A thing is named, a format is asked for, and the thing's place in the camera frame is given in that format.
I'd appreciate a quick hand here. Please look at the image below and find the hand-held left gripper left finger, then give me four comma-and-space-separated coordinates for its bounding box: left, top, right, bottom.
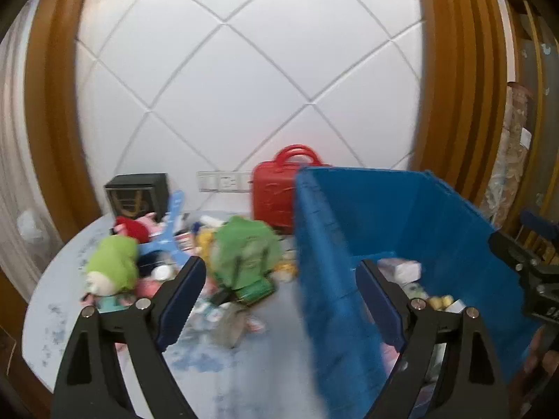
50, 255, 207, 419

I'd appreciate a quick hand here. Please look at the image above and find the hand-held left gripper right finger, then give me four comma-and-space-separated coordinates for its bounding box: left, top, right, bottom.
355, 258, 511, 419

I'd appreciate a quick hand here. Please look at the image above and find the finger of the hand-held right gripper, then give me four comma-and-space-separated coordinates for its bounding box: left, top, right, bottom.
520, 209, 559, 238
488, 231, 544, 273

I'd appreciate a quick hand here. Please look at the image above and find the blue plastic crate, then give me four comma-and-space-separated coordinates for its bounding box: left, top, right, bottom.
293, 166, 542, 419

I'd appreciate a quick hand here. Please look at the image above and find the cloth-covered round desktop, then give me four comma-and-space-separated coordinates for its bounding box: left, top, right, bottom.
22, 212, 319, 419

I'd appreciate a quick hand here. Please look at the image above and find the person's right hand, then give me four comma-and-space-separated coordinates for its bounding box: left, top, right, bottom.
522, 325, 559, 406

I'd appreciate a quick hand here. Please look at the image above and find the floral fabric roll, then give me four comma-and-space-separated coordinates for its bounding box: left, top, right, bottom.
480, 83, 536, 228

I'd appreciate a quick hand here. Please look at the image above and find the dark green bottle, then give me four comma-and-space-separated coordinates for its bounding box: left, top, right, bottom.
236, 277, 276, 306

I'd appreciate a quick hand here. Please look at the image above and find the green hooded plush doll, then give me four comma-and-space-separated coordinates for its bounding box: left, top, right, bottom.
83, 236, 140, 310

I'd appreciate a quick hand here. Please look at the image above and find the blue boomerang toy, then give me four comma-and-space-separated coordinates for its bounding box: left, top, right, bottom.
140, 190, 190, 267

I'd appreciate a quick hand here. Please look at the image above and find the red plush toy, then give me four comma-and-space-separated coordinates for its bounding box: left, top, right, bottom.
114, 216, 151, 243

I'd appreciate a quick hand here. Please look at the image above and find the yellow white small toy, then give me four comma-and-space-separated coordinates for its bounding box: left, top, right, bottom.
275, 249, 300, 282

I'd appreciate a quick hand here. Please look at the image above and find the black gift box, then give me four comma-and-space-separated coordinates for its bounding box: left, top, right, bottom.
104, 173, 170, 223

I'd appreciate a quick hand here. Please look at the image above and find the red hard case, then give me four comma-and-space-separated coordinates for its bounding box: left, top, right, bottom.
251, 144, 333, 234

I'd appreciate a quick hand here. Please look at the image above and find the wooden shelf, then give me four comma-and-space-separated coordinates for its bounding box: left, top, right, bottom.
500, 0, 559, 263

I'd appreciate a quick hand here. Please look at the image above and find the white plastic bag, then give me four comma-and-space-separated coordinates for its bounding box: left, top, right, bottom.
17, 209, 55, 245

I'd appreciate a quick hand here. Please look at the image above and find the white curtain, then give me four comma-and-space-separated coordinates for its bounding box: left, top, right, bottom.
0, 22, 62, 302

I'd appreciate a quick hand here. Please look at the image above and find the white wall socket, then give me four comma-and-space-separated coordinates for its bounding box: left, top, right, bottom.
196, 170, 254, 192

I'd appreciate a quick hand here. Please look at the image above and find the brown wooden wall frame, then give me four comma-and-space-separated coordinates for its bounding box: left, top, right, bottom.
411, 0, 509, 228
24, 0, 103, 243

